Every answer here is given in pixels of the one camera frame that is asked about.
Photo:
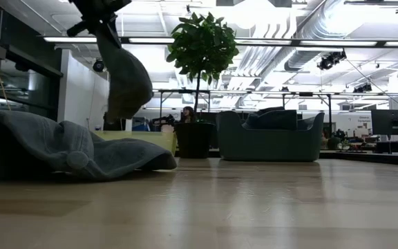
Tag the black dome camera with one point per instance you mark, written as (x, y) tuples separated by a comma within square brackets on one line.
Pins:
[(98, 65)]

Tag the teal plastic bin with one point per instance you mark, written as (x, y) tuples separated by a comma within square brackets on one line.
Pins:
[(271, 145)]

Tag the long ceiling light strip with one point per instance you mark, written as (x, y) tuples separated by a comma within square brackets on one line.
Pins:
[(150, 40)]

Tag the person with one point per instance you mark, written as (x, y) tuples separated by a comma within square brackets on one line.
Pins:
[(187, 115)]

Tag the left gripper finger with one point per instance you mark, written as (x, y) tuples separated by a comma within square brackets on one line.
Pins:
[(113, 34), (81, 28)]

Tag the grey washed baseball cap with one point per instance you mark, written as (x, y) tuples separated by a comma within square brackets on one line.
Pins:
[(126, 79), (47, 145)]

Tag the black computer monitor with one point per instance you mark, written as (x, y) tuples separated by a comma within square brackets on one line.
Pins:
[(392, 122)]

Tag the silver ventilation duct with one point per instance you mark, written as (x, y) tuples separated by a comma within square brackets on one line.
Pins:
[(306, 38)]

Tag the potted green plant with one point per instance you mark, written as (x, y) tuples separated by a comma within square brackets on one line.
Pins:
[(202, 45)]

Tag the black background table frame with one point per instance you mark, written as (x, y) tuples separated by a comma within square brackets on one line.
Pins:
[(185, 91)]

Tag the black ceiling spotlight cluster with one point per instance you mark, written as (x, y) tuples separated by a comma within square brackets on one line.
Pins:
[(363, 89), (330, 61)]

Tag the yellow plastic bin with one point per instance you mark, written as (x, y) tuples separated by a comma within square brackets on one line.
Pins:
[(143, 138)]

